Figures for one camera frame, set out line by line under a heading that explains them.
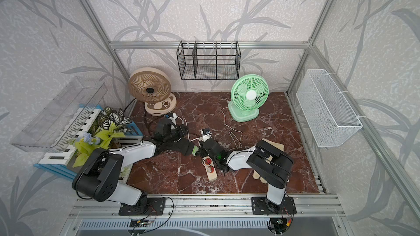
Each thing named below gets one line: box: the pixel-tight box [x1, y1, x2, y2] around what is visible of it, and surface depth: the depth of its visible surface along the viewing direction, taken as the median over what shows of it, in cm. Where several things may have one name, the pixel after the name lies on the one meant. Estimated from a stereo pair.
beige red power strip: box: [202, 155, 218, 182], surface depth 83 cm
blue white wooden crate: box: [33, 103, 144, 181], surface depth 68 cm
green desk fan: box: [228, 74, 270, 123], surface depth 91 cm
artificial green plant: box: [72, 106, 132, 168], surface depth 72 cm
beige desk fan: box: [127, 67, 177, 117], surface depth 95 cm
